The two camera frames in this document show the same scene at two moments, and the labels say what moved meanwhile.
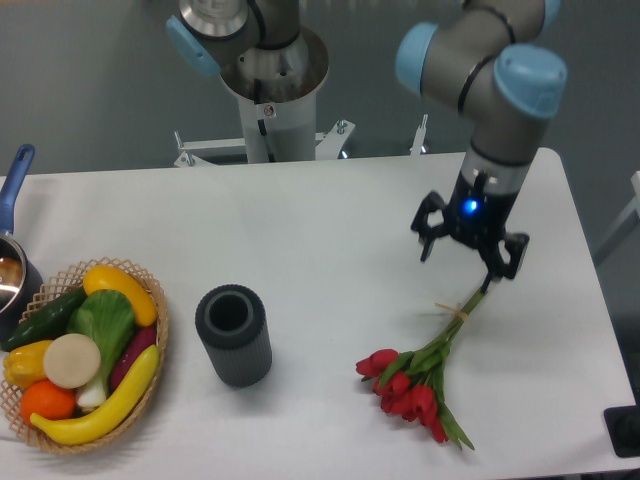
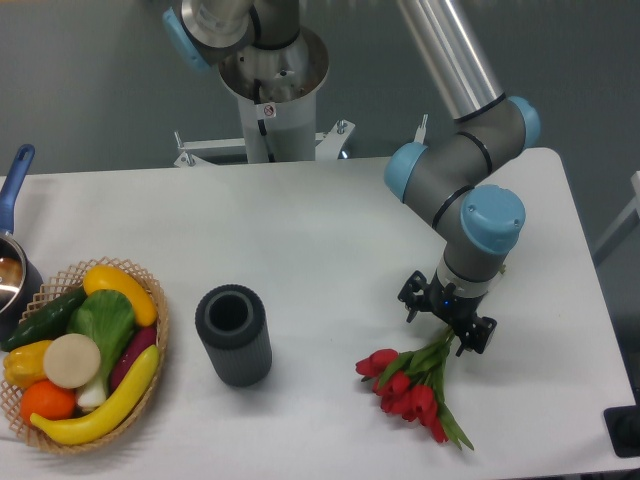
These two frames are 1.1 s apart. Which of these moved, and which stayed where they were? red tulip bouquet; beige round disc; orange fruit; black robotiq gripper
Moved: black robotiq gripper
Stayed: orange fruit; beige round disc; red tulip bouquet
